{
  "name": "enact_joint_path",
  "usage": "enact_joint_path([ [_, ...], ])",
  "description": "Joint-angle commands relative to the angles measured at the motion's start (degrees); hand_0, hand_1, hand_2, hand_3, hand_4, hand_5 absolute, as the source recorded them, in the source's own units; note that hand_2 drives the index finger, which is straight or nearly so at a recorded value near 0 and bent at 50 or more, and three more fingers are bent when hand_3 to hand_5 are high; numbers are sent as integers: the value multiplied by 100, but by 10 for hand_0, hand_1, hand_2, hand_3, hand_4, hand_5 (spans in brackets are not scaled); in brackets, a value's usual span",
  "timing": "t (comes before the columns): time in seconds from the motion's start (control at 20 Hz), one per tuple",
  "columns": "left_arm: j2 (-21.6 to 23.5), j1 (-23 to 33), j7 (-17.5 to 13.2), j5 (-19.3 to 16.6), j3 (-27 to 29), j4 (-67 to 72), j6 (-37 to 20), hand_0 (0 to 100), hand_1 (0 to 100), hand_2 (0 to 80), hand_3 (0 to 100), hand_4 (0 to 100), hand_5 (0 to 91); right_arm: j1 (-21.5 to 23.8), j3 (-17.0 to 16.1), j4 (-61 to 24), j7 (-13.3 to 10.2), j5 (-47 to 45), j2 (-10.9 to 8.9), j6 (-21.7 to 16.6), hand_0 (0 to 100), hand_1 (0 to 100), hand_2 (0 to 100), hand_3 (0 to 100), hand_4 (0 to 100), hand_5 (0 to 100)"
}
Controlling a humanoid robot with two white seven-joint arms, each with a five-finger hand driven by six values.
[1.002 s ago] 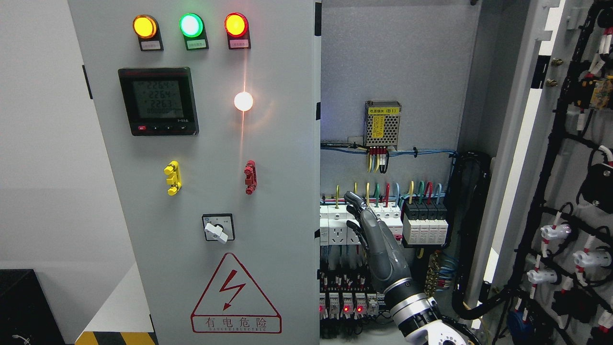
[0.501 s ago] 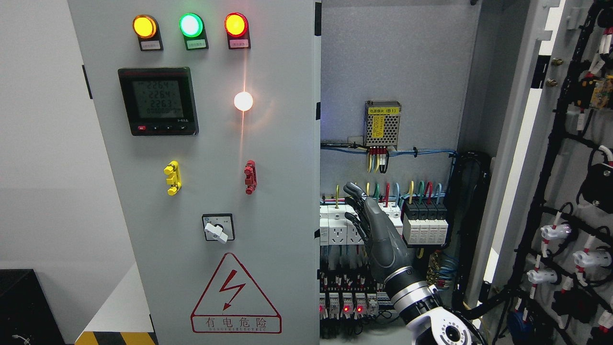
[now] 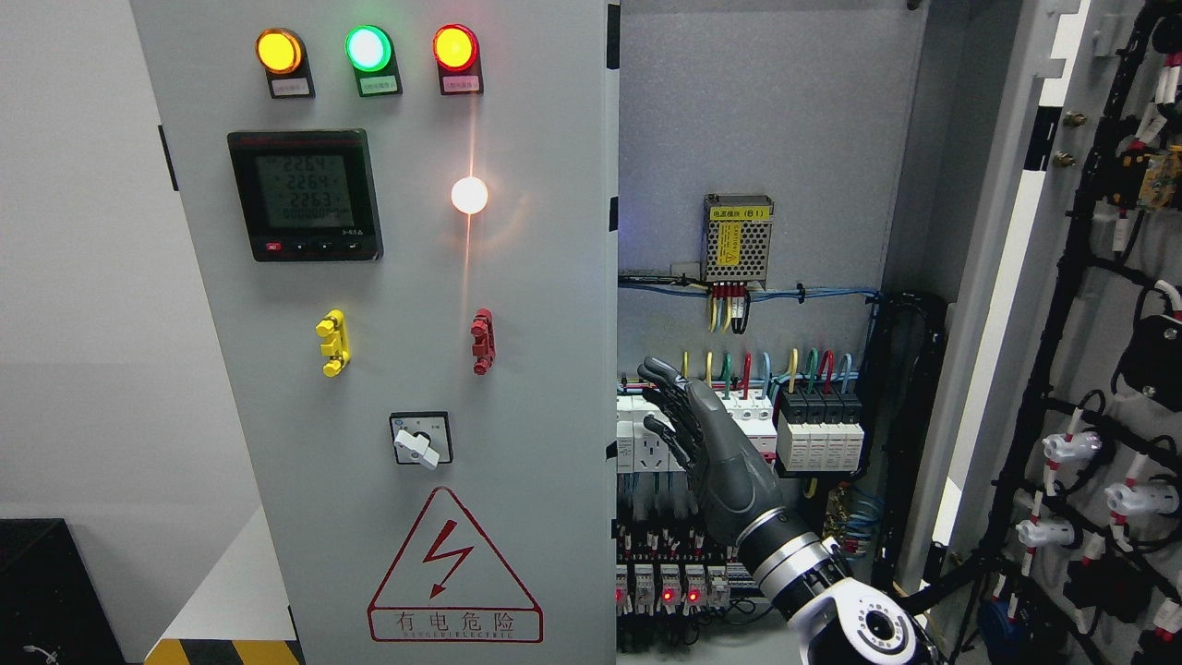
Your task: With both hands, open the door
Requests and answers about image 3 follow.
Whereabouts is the white lit indicator lamp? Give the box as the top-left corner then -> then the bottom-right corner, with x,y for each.
449,175 -> 489,215

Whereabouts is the grey cabinet door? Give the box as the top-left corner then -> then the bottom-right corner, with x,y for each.
896,1 -> 1178,664
132,1 -> 617,664

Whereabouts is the white rotary selector switch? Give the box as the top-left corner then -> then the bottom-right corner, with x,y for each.
389,411 -> 454,470

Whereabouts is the yellow terminal connector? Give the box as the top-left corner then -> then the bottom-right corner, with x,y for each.
314,308 -> 351,378

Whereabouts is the green indicator lamp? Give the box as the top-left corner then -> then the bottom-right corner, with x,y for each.
344,24 -> 403,98

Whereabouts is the black digital power meter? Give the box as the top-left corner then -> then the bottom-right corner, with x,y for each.
227,128 -> 383,262

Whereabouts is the brass ground terminal bar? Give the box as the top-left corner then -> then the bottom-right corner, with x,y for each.
821,487 -> 860,554

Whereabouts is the red indicator lamp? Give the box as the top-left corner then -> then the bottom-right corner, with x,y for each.
431,24 -> 483,94

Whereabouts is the lower relay terminal row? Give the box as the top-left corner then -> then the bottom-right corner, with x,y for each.
611,519 -> 772,653

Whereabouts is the black box at left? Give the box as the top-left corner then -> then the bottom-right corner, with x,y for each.
1,519 -> 124,664

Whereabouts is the yellow indicator lamp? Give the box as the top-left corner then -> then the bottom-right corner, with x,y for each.
255,27 -> 314,100

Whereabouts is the white socket breaker row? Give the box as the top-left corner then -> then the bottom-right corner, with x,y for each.
616,392 -> 778,472

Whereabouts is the black white surge protector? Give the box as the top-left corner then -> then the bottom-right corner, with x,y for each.
774,389 -> 865,478

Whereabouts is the metal mesh power supply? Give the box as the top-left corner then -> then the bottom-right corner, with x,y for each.
701,193 -> 774,283

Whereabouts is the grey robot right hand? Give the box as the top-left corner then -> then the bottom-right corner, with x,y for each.
638,357 -> 784,547

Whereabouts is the red terminal connector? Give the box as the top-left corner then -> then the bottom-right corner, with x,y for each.
470,308 -> 496,376

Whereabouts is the black corrugated cable conduit right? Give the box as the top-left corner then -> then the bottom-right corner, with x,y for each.
868,291 -> 980,618

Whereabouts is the red electric hazard sticker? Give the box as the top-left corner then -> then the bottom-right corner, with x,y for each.
366,487 -> 544,644

